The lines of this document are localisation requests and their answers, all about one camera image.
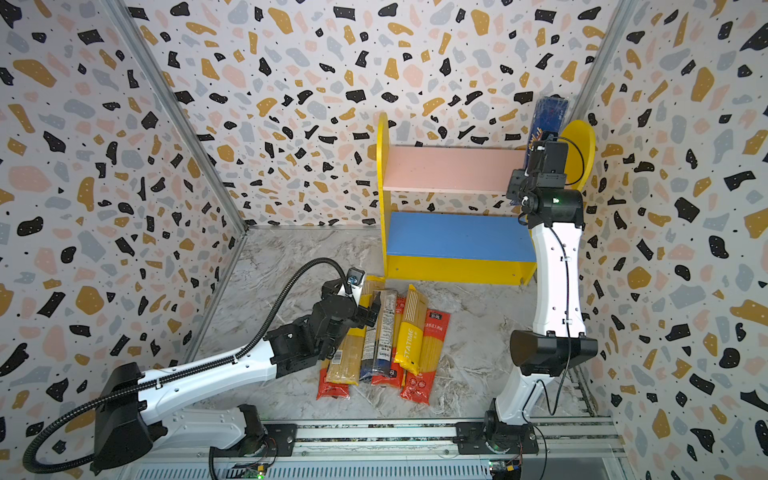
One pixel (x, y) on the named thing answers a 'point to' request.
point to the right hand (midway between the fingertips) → (527, 169)
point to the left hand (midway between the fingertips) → (363, 283)
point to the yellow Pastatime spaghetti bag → (411, 330)
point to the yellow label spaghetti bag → (345, 362)
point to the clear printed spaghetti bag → (379, 344)
